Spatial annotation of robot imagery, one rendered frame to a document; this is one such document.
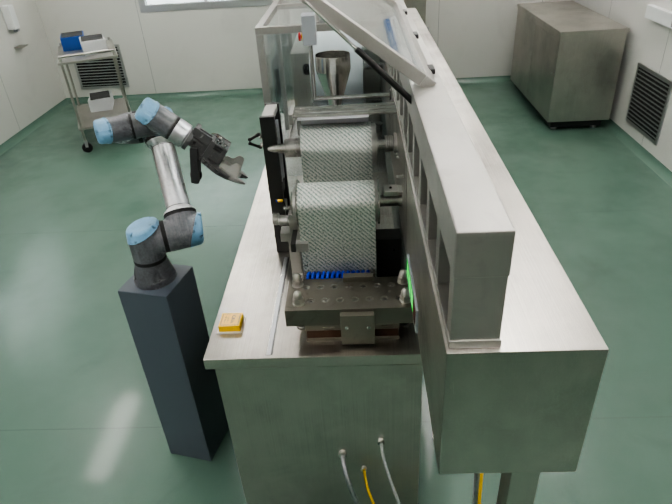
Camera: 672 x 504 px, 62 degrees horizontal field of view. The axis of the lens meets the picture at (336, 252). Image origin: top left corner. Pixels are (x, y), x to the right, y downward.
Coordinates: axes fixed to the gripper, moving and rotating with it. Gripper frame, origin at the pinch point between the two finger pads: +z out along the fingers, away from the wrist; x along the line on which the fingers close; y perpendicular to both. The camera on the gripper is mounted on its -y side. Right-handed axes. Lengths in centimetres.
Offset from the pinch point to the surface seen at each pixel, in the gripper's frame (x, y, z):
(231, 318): -16.6, -35.6, 21.2
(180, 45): 549, -169, -90
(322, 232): -7.1, 3.6, 28.6
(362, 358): -33, -11, 56
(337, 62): 65, 32, 11
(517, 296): -77, 49, 42
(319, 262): -7.2, -6.0, 34.3
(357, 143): 17.4, 25.6, 25.5
